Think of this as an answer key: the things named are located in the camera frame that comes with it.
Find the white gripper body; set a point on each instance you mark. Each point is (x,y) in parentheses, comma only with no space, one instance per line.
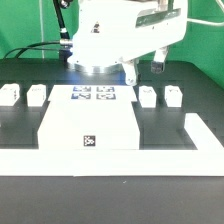
(147,26)

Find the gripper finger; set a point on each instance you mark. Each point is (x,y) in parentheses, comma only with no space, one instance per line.
(131,72)
(158,62)

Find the white square tabletop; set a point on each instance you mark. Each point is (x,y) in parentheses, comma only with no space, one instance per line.
(89,125)

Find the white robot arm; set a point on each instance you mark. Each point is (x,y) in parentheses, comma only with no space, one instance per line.
(113,34)

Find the white sheet with AprilTags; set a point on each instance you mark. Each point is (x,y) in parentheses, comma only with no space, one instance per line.
(92,92)

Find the white L-shaped obstacle fence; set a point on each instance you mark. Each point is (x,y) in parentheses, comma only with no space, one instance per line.
(16,162)

